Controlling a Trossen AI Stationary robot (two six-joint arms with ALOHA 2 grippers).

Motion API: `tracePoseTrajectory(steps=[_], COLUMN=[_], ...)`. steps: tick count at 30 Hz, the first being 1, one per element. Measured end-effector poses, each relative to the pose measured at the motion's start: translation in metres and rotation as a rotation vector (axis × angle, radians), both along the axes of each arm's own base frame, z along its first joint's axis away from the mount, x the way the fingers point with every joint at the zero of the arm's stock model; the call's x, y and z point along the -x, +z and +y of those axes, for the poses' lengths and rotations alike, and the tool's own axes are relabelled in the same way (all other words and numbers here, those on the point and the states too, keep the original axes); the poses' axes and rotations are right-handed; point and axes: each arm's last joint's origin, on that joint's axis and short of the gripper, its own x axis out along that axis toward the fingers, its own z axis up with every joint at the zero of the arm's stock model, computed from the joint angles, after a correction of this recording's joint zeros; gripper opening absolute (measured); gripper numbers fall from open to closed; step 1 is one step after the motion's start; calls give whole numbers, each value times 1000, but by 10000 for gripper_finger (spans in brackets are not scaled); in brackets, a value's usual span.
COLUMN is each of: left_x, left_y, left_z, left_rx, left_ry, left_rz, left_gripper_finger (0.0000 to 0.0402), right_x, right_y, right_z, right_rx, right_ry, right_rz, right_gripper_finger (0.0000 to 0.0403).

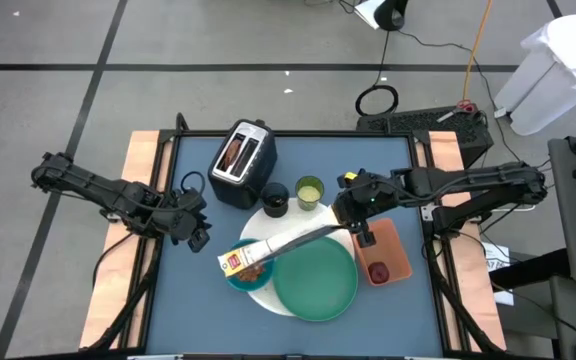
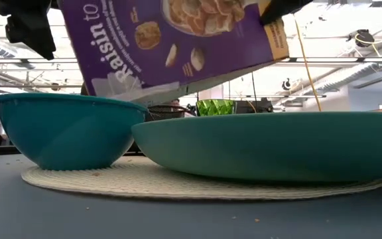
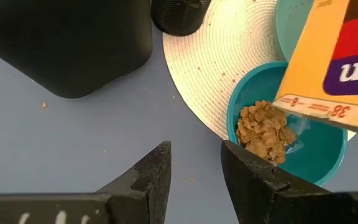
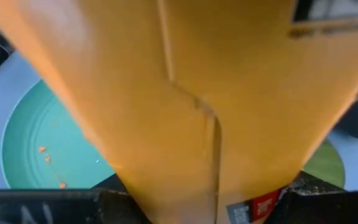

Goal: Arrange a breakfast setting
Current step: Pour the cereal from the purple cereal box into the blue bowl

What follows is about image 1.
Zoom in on white trash bin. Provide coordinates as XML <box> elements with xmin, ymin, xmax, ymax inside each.
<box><xmin>493</xmin><ymin>13</ymin><xmax>576</xmax><ymax>138</ymax></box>

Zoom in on black coiled cable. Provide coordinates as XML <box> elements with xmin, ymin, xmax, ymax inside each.
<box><xmin>354</xmin><ymin>83</ymin><xmax>401</xmax><ymax>118</ymax></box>

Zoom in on orange plastic tray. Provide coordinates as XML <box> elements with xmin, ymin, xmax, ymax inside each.
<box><xmin>351</xmin><ymin>216</ymin><xmax>414</xmax><ymax>288</ymax></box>

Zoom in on brown cereal flakes heap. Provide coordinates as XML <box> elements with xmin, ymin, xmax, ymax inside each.
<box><xmin>235</xmin><ymin>264</ymin><xmax>267</xmax><ymax>284</ymax></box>

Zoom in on yellow cable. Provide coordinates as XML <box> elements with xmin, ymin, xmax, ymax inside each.
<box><xmin>461</xmin><ymin>0</ymin><xmax>495</xmax><ymax>102</ymax></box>

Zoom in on red-handled scissors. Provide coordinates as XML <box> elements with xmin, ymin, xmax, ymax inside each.
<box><xmin>435</xmin><ymin>98</ymin><xmax>479</xmax><ymax>125</ymax></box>

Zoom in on brown bagel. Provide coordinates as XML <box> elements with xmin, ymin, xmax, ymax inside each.
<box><xmin>217</xmin><ymin>136</ymin><xmax>244</xmax><ymax>173</ymax></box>

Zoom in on green plastic plate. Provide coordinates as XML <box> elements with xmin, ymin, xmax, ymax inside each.
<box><xmin>271</xmin><ymin>235</ymin><xmax>360</xmax><ymax>323</ymax></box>

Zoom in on purple cereal box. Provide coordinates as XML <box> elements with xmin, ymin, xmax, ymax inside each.
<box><xmin>217</xmin><ymin>204</ymin><xmax>357</xmax><ymax>279</ymax></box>

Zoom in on green glass cup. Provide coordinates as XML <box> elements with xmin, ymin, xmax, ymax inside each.
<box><xmin>294</xmin><ymin>175</ymin><xmax>326</xmax><ymax>213</ymax></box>

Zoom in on white printed paper sheet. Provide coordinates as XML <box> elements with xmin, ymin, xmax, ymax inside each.
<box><xmin>481</xmin><ymin>241</ymin><xmax>516</xmax><ymax>307</ymax></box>

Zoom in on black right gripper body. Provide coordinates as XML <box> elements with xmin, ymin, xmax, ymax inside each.
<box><xmin>334</xmin><ymin>168</ymin><xmax>395</xmax><ymax>225</ymax></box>

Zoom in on white round woven placemat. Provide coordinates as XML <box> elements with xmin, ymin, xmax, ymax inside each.
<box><xmin>238</xmin><ymin>196</ymin><xmax>357</xmax><ymax>318</ymax></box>

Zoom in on black mesh cup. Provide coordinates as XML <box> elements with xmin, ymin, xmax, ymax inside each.
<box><xmin>259</xmin><ymin>181</ymin><xmax>291</xmax><ymax>219</ymax></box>

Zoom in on black curved stand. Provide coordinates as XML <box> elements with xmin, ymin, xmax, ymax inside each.
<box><xmin>373</xmin><ymin>0</ymin><xmax>411</xmax><ymax>33</ymax></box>

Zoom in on wooden side board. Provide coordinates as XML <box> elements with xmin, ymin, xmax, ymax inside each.
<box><xmin>426</xmin><ymin>130</ymin><xmax>508</xmax><ymax>352</ymax></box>
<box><xmin>78</xmin><ymin>130</ymin><xmax>162</xmax><ymax>350</ymax></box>

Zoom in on black perforated computer case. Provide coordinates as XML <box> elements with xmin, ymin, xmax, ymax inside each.
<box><xmin>355</xmin><ymin>105</ymin><xmax>495</xmax><ymax>169</ymax></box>

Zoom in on red apple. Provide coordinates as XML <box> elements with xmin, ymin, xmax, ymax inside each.
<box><xmin>367</xmin><ymin>261</ymin><xmax>391</xmax><ymax>286</ymax></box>

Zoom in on black table frame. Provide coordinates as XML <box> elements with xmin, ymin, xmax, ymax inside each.
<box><xmin>77</xmin><ymin>112</ymin><xmax>508</xmax><ymax>360</ymax></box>

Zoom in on black toaster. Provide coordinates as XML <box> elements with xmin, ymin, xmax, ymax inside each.
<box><xmin>207</xmin><ymin>118</ymin><xmax>279</xmax><ymax>211</ymax></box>

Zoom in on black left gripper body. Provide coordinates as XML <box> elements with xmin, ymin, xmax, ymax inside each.
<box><xmin>160</xmin><ymin>186</ymin><xmax>210</xmax><ymax>242</ymax></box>

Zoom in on teal plastic bowl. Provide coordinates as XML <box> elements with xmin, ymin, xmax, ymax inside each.
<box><xmin>223</xmin><ymin>237</ymin><xmax>276</xmax><ymax>293</ymax></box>

